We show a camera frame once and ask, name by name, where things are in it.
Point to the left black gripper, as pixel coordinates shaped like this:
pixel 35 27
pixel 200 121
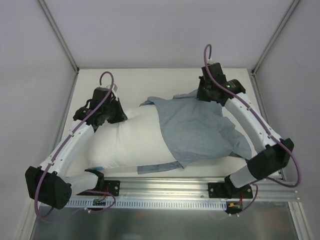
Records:
pixel 117 111

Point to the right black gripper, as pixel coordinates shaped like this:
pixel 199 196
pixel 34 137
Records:
pixel 203 92

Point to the grey striped pillowcase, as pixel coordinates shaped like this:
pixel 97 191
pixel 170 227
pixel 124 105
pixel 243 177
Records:
pixel 193 131

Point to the white pillow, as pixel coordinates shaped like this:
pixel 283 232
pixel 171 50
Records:
pixel 135 144

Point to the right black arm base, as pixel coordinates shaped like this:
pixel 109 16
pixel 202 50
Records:
pixel 226 190

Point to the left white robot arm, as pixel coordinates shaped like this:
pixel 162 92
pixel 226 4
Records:
pixel 48 183

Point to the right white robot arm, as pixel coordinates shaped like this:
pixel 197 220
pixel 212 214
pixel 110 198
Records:
pixel 272 151

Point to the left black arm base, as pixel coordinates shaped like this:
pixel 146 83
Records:
pixel 110 186

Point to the left aluminium frame post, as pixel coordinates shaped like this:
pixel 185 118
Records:
pixel 56 31

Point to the aluminium frame post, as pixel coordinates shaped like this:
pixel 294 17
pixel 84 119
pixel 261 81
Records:
pixel 276 34
pixel 56 31

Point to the aluminium mounting rail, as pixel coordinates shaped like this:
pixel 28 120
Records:
pixel 194 188

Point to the white slotted cable duct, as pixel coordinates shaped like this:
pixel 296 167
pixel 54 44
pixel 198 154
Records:
pixel 152 204

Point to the right aluminium frame post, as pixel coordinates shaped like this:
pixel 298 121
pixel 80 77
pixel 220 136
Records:
pixel 276 34

